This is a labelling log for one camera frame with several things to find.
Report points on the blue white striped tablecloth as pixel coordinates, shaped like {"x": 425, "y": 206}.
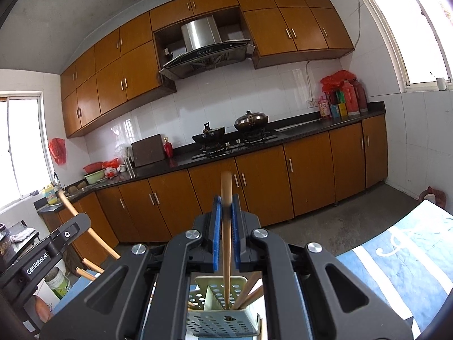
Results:
{"x": 389, "y": 272}

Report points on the black wok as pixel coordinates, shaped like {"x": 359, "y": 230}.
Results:
{"x": 210, "y": 135}

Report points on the red basin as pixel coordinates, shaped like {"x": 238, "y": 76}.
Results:
{"x": 93, "y": 167}

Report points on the gas stove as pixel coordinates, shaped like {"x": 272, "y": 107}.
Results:
{"x": 226, "y": 150}

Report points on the small coloured boxes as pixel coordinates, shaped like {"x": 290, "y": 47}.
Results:
{"x": 339, "y": 109}

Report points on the pink packet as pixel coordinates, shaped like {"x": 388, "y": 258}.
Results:
{"x": 324, "y": 108}

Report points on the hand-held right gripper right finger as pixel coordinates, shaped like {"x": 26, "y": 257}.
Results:
{"x": 236, "y": 248}

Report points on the wooden lower cabinets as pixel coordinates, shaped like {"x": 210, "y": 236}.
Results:
{"x": 308, "y": 177}

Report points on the brown cutting board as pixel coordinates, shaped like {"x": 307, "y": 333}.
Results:
{"x": 148, "y": 150}

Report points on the small red plastic bag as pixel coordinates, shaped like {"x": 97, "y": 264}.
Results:
{"x": 110, "y": 163}

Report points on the red bottle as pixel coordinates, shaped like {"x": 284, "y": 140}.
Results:
{"x": 168, "y": 148}

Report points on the sink faucet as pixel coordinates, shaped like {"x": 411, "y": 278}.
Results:
{"x": 56, "y": 179}

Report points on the large red plastic bag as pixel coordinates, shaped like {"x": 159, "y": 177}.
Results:
{"x": 336, "y": 79}

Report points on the window beside sink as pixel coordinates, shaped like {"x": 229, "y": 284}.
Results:
{"x": 21, "y": 148}

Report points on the steel range hood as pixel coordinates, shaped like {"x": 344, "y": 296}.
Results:
{"x": 200, "y": 33}

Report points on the bamboo chair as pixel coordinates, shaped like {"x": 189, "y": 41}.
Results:
{"x": 90, "y": 232}

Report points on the white paint bucket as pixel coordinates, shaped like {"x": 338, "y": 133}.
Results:
{"x": 58, "y": 283}

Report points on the dark pot with lid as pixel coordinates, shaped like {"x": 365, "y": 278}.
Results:
{"x": 251, "y": 120}

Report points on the wall power outlet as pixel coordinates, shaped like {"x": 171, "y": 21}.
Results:
{"x": 311, "y": 103}

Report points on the white cup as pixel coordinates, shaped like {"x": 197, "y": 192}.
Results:
{"x": 440, "y": 84}

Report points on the cluttered side table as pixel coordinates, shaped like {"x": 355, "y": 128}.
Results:
{"x": 21, "y": 235}

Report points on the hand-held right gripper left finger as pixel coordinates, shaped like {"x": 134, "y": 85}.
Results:
{"x": 216, "y": 233}

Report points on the black countertop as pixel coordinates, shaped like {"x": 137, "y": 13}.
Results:
{"x": 318, "y": 127}

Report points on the yellow bottle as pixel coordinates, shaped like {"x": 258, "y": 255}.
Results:
{"x": 51, "y": 194}

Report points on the green perforated chopstick holder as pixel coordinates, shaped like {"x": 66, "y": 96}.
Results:
{"x": 212, "y": 322}

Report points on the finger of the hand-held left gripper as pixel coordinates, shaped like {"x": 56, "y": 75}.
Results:
{"x": 70, "y": 228}

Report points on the hanging red plastic bag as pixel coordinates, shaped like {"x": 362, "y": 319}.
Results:
{"x": 57, "y": 150}

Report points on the green basin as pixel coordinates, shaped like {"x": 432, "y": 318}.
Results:
{"x": 93, "y": 177}

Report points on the dark red thermos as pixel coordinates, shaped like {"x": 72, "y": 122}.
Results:
{"x": 362, "y": 95}

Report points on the window with white cup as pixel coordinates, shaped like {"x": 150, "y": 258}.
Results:
{"x": 396, "y": 24}

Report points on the reddish brown object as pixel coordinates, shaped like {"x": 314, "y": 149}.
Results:
{"x": 431, "y": 196}

